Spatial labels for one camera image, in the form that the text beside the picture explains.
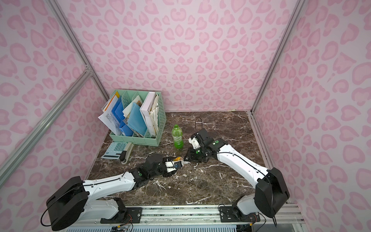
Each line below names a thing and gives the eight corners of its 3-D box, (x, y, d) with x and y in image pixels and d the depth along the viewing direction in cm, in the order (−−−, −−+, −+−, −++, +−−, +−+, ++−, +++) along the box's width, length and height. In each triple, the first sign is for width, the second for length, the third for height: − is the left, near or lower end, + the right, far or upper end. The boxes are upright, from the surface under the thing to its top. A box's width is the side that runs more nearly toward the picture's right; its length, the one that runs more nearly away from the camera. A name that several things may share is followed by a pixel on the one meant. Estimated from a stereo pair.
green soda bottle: (174, 149, 100) (171, 131, 84) (175, 143, 103) (172, 124, 87) (183, 149, 100) (181, 131, 84) (183, 143, 103) (181, 124, 87)
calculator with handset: (102, 164, 94) (99, 161, 90) (111, 143, 104) (108, 140, 100) (128, 164, 94) (125, 161, 90) (134, 143, 103) (132, 140, 100)
